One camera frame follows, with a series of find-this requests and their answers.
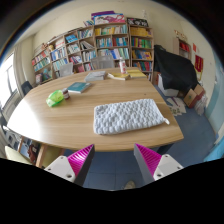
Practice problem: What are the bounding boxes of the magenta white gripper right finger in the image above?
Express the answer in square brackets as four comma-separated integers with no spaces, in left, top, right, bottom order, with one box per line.
[134,143,183,184]

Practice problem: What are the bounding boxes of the white red bottle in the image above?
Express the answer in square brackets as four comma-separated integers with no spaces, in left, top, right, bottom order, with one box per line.
[119,57,127,74]

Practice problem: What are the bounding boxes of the white textured towel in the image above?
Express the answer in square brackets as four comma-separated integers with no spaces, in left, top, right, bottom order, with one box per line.
[93,99,170,135]

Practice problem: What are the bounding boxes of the grey mesh chair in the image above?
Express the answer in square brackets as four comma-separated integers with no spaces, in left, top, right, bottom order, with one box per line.
[91,55,115,70]

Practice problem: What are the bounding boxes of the white storage box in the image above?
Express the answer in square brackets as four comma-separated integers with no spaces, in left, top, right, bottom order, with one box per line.
[156,73,180,98]

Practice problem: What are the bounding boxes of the grey chair left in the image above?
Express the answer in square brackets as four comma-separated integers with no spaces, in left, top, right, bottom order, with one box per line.
[59,62,73,77]

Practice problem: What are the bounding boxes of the cardboard box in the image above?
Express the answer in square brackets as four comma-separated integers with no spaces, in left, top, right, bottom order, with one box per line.
[184,85,205,108]

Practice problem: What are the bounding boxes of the small wooden wall shelf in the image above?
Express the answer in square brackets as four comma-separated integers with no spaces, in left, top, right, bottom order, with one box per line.
[173,30,191,59]

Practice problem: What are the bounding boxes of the yellow paper pad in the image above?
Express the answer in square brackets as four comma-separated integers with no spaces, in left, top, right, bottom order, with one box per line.
[127,69,146,78]

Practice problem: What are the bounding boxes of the small dark jar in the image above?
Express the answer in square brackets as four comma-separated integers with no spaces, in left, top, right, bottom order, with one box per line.
[62,88,70,100]

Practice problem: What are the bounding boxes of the grey book stack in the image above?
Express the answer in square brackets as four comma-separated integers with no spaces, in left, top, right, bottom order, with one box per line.
[85,71,106,82]

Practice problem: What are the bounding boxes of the black cloth cover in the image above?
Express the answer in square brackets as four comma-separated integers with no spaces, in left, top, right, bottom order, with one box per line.
[154,45,199,92]

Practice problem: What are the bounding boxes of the teal book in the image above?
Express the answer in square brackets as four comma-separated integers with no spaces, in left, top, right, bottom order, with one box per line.
[68,82,91,93]

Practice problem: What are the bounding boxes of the green plastic bag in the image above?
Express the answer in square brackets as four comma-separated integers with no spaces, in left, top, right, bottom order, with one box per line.
[46,90,64,107]

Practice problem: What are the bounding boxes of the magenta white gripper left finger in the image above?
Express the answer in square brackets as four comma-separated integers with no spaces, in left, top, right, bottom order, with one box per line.
[45,144,95,186]

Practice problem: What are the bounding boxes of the wooden bookshelf with books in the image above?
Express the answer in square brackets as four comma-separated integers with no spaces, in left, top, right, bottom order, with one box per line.
[32,13,154,84]

